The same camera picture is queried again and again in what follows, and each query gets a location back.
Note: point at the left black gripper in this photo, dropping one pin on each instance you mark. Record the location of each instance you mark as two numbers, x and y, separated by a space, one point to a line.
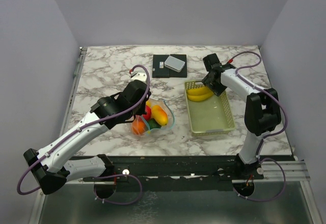
142 111

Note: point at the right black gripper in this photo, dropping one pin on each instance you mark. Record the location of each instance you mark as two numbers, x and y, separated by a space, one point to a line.
217 90

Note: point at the red apple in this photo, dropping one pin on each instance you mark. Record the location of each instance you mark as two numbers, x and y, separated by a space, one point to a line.
147 114

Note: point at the clear zip top bag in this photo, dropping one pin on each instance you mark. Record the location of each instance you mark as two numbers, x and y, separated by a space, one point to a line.
165 107

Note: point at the pale green plastic basket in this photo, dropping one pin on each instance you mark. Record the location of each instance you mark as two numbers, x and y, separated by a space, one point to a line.
211 116

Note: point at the orange tangerine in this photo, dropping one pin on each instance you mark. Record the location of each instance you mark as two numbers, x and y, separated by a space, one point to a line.
138 127

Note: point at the yellow orange mango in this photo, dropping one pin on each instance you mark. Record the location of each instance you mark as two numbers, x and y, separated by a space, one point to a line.
159 115

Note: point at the green lime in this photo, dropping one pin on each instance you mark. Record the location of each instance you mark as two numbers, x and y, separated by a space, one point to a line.
153 124

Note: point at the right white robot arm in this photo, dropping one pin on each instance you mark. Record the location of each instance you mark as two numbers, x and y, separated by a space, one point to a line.
262 111

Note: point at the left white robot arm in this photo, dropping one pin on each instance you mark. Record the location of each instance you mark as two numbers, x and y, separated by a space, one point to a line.
52 166

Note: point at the yellow banana bunch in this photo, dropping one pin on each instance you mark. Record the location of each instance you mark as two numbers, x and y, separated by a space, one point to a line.
199 94

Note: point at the black flat box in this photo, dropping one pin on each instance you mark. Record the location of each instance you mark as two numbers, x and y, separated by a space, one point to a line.
159 70

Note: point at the grey white small box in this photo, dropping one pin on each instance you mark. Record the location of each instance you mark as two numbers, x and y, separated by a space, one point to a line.
174 64

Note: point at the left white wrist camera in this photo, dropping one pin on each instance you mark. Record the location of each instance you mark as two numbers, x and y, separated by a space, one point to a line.
139 75

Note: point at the black metal base rail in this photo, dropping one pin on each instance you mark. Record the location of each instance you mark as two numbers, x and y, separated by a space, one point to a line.
183 173

